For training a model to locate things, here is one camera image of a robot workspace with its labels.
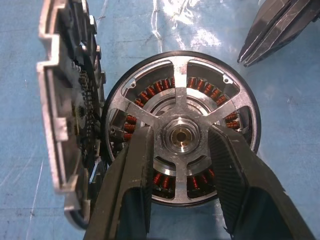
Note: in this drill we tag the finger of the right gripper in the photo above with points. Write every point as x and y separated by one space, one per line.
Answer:
282 30
260 27

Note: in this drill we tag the grey toothed gear part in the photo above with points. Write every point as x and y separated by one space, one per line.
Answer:
50 105

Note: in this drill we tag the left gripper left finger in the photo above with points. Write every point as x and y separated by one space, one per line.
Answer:
125 175

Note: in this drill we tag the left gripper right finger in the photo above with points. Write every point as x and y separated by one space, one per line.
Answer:
240 175

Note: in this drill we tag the copper coil motor stator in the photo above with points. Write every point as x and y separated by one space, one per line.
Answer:
150 91

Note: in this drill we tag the blue plastic table sheet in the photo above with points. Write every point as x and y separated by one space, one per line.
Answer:
25 175

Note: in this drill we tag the silver black pulley wheel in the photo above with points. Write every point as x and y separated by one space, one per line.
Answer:
181 95

